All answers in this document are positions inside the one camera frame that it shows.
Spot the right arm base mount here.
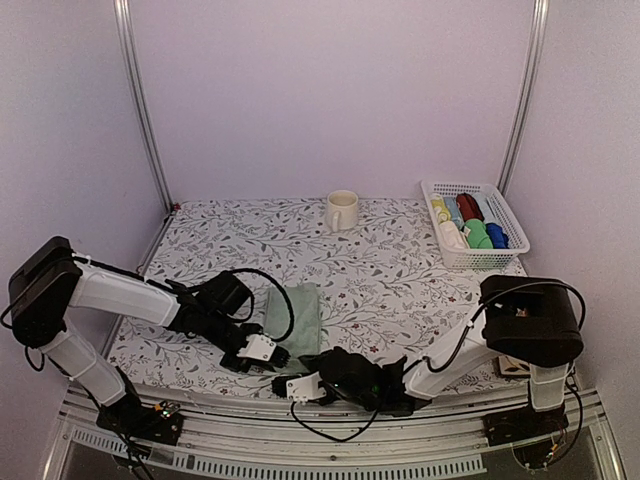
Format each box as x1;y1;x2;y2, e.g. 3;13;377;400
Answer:
481;404;569;446

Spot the cream ceramic mug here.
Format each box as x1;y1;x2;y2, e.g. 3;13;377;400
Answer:
325;190;359;232

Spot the right aluminium frame post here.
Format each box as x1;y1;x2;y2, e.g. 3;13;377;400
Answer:
497;0;550;196

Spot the mint green towel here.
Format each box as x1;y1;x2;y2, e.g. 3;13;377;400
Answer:
264;283;321;374

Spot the yellow rolled towel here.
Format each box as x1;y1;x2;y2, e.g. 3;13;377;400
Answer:
430;194;451;224

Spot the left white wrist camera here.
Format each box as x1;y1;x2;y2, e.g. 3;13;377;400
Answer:
237;334;291;368

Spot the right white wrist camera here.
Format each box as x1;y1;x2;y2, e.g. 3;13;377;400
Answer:
271;372;327;403

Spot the left aluminium frame post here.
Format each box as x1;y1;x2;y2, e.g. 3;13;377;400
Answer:
113;0;174;214

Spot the green rolled towel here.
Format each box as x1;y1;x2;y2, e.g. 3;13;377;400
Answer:
464;219;493;249

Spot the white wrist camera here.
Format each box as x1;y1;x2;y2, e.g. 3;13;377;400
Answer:
271;372;327;403
237;334;291;368

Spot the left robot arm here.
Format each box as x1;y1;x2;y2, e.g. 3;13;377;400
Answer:
1;236;295;434

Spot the cream white towel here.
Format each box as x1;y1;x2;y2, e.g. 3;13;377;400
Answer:
439;220;469;250

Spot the floral square plate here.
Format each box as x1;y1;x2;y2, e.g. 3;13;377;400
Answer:
497;356;531;378

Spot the white plastic basket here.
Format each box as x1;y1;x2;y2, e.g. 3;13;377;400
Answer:
420;180;530;270

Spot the aluminium frame post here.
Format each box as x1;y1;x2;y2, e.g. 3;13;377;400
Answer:
113;0;174;214
497;0;550;196

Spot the light blue rolled towel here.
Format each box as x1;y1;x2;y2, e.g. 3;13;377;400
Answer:
443;197;464;229

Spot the aluminium front rail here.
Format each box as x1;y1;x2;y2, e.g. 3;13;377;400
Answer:
42;384;626;480

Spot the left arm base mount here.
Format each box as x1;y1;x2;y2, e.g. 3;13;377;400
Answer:
96;397;184;446

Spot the red rolled towel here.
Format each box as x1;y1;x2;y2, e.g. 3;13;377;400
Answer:
455;193;484;222

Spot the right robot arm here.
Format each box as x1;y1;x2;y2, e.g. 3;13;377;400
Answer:
271;275;586;445

